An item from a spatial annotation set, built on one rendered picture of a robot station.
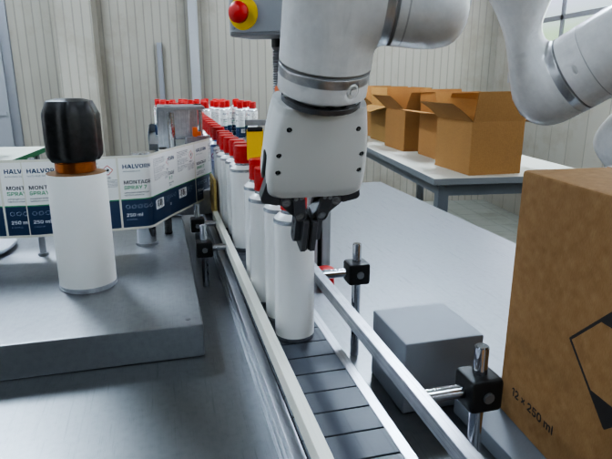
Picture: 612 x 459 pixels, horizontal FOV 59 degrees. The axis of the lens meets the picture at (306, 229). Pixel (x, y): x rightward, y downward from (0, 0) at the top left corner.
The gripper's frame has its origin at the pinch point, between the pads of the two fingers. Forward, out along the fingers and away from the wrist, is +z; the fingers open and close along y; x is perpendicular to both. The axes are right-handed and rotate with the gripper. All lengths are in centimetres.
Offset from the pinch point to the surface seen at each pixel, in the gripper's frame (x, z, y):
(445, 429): 26.6, -0.7, -3.9
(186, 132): -79, 26, 8
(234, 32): -59, -4, 0
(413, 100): -233, 81, -131
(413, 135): -229, 102, -133
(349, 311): 6.6, 6.7, -3.9
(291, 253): -4.1, 6.5, 0.2
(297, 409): 16.8, 8.2, 4.2
